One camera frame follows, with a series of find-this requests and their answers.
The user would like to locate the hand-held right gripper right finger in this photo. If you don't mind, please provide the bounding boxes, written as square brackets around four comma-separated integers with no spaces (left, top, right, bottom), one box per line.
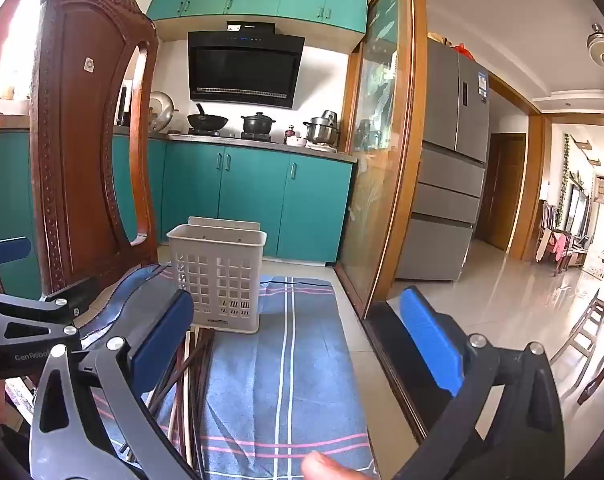
[392,286,567,480]

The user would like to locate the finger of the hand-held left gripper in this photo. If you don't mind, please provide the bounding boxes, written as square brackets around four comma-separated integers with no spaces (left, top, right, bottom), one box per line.
[0,236,32,266]
[0,277,100,348]

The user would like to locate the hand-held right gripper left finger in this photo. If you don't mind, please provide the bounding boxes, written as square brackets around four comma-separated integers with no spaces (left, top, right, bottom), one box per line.
[29,289,203,480]

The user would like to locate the pile of mixed chopsticks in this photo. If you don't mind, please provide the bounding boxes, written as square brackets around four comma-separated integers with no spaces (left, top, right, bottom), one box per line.
[119,327,217,480]

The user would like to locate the white plastic utensil basket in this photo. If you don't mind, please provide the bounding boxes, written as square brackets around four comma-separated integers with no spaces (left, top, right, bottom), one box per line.
[167,216,269,335]

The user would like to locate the person's right hand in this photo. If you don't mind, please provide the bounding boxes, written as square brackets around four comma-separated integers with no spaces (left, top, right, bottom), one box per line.
[302,451,370,480]

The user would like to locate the blue striped cloth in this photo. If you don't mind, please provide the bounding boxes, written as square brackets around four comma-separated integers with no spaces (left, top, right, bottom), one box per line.
[79,262,377,480]

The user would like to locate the carved wooden chair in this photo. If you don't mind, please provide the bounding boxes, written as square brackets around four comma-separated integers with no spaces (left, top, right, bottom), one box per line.
[0,0,160,306]

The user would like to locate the wooden stool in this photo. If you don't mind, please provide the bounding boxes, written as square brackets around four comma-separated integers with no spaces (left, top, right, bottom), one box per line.
[549,290,604,368]

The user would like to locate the teal lower kitchen cabinets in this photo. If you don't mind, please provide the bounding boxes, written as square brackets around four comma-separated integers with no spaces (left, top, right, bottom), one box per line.
[0,130,355,301]

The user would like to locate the brown wooden door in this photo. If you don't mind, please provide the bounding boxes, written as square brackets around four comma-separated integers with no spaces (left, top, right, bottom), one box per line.
[477,132,528,253]

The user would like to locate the silver refrigerator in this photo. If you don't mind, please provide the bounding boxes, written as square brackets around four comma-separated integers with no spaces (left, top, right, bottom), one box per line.
[394,40,492,282]

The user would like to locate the steel pot lid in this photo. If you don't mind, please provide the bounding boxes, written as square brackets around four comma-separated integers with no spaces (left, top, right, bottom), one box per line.
[149,91,175,133]

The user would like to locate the green vine garland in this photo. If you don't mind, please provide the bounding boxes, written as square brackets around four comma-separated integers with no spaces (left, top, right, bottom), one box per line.
[559,134,575,233]

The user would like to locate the wooden framed glass sliding door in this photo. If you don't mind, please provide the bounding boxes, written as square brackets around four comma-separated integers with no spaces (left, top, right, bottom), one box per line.
[334,0,427,318]

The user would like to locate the gas stove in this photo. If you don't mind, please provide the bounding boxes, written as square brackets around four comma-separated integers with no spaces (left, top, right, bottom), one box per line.
[188,129,273,142]

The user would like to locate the black wok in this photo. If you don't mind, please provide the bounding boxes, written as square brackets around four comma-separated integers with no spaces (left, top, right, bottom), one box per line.
[187,104,230,131]

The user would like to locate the black casserole pot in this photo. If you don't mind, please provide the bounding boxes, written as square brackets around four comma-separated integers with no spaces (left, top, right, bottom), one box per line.
[241,112,277,135]

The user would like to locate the stainless steel stock pot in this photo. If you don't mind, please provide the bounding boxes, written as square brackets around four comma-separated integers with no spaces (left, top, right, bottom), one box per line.
[303,110,341,145]

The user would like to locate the black range hood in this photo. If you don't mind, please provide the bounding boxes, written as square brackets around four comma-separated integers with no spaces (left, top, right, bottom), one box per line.
[188,21,306,110]

